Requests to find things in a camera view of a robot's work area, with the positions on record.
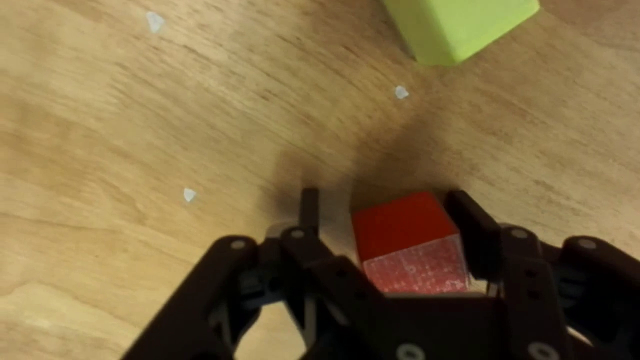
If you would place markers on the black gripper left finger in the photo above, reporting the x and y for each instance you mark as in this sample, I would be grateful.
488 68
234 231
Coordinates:
292 292

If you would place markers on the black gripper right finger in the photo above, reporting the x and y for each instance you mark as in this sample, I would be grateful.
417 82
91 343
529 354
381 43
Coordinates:
552 300

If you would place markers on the large red toy cube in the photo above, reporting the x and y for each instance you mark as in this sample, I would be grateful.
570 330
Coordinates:
406 233

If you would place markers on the bright yellow toy cube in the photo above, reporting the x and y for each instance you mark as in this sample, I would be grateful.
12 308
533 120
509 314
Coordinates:
460 26

